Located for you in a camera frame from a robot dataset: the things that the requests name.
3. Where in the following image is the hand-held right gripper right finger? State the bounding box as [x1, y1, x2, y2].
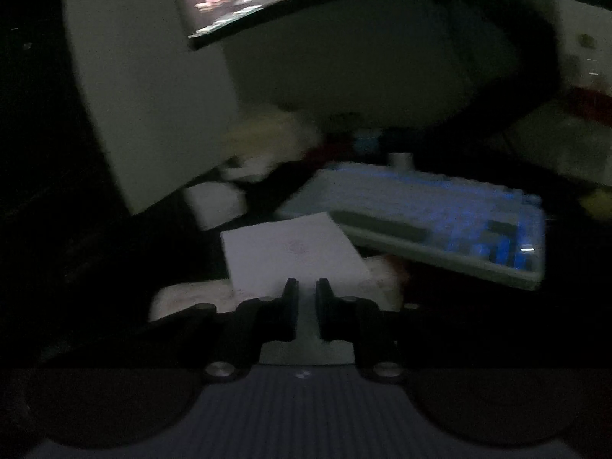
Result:
[316, 277, 431, 384]

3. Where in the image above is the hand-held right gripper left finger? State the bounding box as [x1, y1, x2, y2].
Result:
[182, 277, 300, 384]

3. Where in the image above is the white tissue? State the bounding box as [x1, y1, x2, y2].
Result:
[220, 212, 376, 365]

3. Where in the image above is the white box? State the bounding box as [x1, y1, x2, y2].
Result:
[184, 181, 248, 231]

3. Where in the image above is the white backlit keyboard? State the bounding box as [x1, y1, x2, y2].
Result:
[276, 161, 547, 291]

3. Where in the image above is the yellowish plush toy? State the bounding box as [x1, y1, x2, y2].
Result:
[224, 107, 322, 183]

